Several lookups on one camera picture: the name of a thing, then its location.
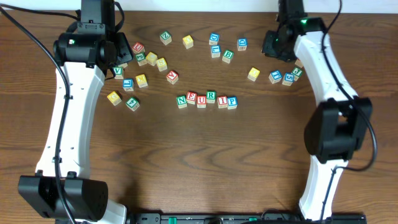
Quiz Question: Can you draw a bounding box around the green N block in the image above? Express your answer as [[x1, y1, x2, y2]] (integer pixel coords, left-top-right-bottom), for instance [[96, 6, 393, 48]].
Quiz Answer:
[[176, 95, 188, 109]]

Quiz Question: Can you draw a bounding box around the blue P block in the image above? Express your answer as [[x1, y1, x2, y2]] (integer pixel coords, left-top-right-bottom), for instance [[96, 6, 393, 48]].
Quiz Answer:
[[227, 96, 238, 110]]

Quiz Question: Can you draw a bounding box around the red E block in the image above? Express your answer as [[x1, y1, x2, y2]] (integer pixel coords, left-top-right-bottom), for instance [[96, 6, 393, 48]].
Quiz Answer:
[[186, 91, 197, 105]]

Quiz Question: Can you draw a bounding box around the red I block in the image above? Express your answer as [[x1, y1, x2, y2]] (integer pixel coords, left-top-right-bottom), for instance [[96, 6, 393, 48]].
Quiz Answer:
[[217, 96, 228, 109]]

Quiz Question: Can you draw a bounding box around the green R block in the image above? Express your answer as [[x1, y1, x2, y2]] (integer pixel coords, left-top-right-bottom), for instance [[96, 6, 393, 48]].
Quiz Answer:
[[206, 91, 216, 103]]

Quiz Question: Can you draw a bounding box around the red u block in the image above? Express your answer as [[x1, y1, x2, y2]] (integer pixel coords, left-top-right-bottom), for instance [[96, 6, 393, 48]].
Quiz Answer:
[[197, 96, 206, 108], [132, 42, 145, 54]]

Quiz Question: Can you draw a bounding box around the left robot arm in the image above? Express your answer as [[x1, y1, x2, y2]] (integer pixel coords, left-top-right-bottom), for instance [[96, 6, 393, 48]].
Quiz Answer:
[[18, 0, 133, 223]]

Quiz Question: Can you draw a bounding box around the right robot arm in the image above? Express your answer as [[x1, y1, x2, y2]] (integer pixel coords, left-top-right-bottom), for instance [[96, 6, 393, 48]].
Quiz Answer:
[[262, 0, 377, 223]]

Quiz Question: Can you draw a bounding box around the green J block left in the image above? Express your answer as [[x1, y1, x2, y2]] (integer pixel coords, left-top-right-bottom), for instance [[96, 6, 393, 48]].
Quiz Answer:
[[135, 52, 147, 66]]

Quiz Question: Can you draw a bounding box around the green j block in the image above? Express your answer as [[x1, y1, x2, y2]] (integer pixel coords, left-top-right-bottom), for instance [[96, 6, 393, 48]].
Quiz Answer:
[[135, 52, 147, 66], [292, 67, 303, 82]]

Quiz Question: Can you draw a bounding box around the green V block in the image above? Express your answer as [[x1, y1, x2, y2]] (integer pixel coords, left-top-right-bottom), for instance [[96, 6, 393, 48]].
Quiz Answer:
[[113, 67, 124, 80]]

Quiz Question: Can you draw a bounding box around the red M block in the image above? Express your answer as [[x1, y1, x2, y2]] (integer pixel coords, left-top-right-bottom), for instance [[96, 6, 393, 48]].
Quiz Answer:
[[295, 59, 303, 68]]

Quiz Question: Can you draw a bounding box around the yellow C block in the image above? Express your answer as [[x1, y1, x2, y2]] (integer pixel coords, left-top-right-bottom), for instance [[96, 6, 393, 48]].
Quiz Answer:
[[146, 52, 158, 66]]

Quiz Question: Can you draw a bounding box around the blue L block left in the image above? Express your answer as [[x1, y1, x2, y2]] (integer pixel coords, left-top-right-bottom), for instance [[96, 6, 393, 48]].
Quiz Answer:
[[123, 78, 134, 91]]

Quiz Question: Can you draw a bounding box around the blue l block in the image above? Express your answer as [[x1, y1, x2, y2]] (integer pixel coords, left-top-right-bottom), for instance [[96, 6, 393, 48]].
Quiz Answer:
[[211, 45, 221, 58], [123, 78, 134, 91]]

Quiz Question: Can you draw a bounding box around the blue T block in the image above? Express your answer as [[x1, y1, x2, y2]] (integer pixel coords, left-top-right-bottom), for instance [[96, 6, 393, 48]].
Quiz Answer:
[[269, 70, 282, 84]]

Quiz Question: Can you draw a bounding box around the yellow K block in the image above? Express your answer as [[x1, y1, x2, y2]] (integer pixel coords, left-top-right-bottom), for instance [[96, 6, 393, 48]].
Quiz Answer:
[[136, 74, 148, 88]]

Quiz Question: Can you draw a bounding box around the green J block right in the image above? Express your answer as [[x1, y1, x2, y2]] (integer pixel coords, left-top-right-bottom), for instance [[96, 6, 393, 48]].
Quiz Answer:
[[292, 67, 303, 82]]

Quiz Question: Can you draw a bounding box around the blue 5 block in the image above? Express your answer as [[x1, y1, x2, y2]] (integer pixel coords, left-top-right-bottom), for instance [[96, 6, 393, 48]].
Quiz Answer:
[[282, 73, 295, 86]]

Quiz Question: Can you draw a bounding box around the blue D block right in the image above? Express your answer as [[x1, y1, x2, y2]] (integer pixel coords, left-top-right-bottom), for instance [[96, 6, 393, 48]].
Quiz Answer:
[[237, 38, 248, 51]]

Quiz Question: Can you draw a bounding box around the blue d block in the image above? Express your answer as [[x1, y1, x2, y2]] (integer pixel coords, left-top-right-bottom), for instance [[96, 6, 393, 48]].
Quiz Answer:
[[209, 33, 220, 45], [237, 38, 248, 51]]

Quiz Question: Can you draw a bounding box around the yellow S block left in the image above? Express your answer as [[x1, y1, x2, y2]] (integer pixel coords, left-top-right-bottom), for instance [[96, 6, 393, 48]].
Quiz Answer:
[[156, 58, 167, 72]]

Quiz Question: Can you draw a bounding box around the plain yellow block centre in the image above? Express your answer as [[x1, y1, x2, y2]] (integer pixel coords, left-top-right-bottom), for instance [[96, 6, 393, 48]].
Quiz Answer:
[[248, 67, 260, 82]]

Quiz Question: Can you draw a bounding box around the green Z block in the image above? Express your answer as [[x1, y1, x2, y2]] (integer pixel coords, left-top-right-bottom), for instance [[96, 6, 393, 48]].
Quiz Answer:
[[160, 30, 172, 45]]

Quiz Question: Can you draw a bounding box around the yellow block far left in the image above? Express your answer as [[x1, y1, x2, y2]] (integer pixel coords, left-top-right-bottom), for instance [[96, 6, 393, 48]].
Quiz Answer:
[[107, 91, 122, 106]]

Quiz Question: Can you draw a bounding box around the green 4 block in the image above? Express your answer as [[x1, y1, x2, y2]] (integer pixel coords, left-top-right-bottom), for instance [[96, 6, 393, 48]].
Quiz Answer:
[[126, 97, 140, 111]]

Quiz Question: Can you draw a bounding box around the green B block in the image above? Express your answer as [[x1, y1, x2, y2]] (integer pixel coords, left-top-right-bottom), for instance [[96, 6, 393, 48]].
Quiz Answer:
[[222, 50, 234, 63]]

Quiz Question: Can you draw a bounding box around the red A block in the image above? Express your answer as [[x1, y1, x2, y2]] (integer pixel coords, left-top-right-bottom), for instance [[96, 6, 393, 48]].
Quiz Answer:
[[166, 70, 179, 85]]

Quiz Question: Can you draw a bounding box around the blue L block centre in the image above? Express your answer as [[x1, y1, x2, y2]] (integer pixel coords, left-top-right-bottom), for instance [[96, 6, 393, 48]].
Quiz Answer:
[[211, 45, 221, 58]]

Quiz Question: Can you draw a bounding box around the blue D block top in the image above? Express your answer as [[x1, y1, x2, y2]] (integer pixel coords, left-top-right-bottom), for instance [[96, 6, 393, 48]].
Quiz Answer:
[[209, 33, 220, 45]]

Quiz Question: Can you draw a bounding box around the yellow O block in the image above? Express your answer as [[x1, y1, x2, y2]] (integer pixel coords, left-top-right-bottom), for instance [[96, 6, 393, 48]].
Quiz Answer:
[[182, 35, 194, 49]]

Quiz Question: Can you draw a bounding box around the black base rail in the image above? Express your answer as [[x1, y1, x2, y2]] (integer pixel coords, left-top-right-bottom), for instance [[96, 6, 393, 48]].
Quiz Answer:
[[130, 210, 368, 224]]

